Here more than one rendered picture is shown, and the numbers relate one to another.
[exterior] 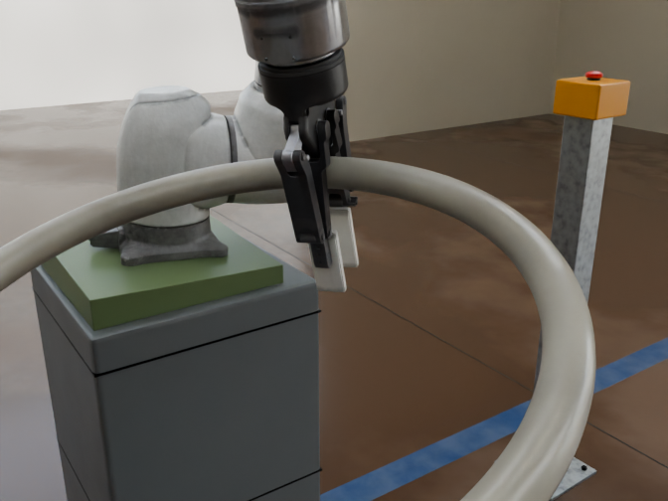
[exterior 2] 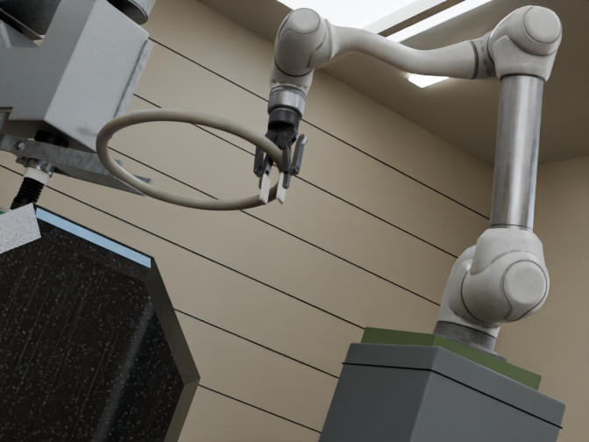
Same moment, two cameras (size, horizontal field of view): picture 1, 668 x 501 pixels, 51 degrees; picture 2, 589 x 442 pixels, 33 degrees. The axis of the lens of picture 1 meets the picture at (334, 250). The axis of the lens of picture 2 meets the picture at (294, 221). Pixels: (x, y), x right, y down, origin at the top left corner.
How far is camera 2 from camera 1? 267 cm
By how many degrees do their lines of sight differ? 105
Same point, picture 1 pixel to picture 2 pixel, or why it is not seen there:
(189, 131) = (462, 260)
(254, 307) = (404, 351)
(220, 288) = (406, 339)
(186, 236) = (441, 328)
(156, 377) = (356, 376)
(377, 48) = not seen: outside the picture
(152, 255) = not seen: hidden behind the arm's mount
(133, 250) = not seen: hidden behind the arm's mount
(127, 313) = (372, 339)
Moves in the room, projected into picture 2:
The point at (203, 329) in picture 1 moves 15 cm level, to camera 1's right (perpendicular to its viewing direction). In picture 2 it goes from (381, 355) to (380, 344)
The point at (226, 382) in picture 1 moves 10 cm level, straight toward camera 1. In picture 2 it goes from (375, 398) to (335, 384)
